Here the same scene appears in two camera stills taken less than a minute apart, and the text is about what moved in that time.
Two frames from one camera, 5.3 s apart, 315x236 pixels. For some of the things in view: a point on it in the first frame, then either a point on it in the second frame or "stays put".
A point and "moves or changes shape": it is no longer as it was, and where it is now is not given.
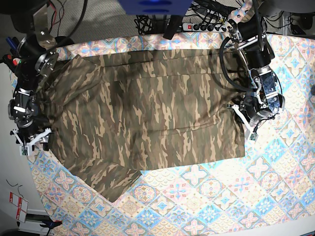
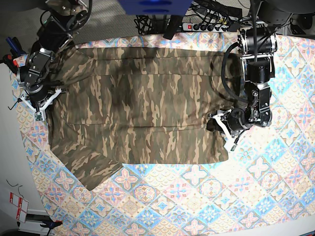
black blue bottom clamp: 50,224 stays put
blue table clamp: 13,43 stays put
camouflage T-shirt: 108,115 moves or changes shape
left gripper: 252,111 to 236,119
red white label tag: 22,206 stays put
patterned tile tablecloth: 269,191 stays put
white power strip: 204,27 stays put
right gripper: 32,133 to 39,92
